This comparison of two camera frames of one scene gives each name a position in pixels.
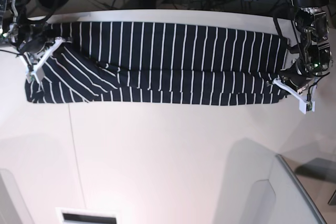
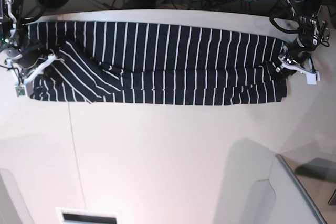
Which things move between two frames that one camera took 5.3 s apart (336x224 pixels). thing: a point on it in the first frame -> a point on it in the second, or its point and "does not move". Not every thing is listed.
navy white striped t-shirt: x=162 y=63 does not move
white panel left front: x=13 y=209 does not move
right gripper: x=297 y=75 -> x=300 y=51
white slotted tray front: x=85 y=215 does not move
